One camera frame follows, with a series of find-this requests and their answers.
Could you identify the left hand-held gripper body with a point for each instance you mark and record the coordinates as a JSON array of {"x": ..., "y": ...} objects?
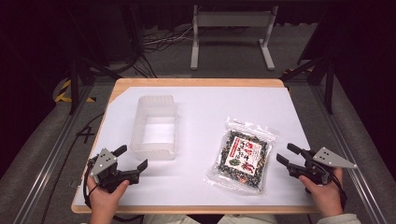
[{"x": 107, "y": 177}]

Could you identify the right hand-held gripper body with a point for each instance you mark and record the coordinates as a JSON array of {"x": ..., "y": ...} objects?
[{"x": 314, "y": 172}]

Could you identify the person's left hand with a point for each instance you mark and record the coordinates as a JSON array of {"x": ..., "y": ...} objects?
[{"x": 104, "y": 200}]

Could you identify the person's right hand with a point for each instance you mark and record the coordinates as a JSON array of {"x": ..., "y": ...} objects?
[{"x": 328, "y": 196}]

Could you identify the translucent plastic container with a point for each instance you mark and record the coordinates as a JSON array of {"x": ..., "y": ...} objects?
[{"x": 154, "y": 130}]

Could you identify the clear seaweed snack packet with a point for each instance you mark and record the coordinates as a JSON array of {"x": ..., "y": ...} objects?
[{"x": 241, "y": 155}]

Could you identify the black metal stand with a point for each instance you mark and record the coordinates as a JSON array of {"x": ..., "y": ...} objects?
[
  {"x": 74, "y": 84},
  {"x": 328, "y": 84}
]

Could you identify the white paper sheet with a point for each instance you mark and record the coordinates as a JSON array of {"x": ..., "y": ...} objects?
[{"x": 199, "y": 109}]

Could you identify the yellow black hazard tape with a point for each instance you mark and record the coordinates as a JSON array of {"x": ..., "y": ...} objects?
[{"x": 63, "y": 90}]

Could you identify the white metal stand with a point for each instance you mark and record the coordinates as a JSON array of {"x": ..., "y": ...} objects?
[{"x": 232, "y": 19}]

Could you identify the aluminium floor rail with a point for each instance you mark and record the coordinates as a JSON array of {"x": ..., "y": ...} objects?
[
  {"x": 53, "y": 158},
  {"x": 348, "y": 146}
]

